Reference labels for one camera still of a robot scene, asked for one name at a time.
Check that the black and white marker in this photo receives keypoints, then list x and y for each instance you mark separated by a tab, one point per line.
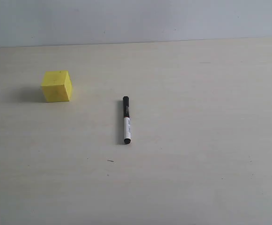
127	123

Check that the yellow foam cube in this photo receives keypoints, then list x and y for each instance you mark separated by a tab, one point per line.
57	86

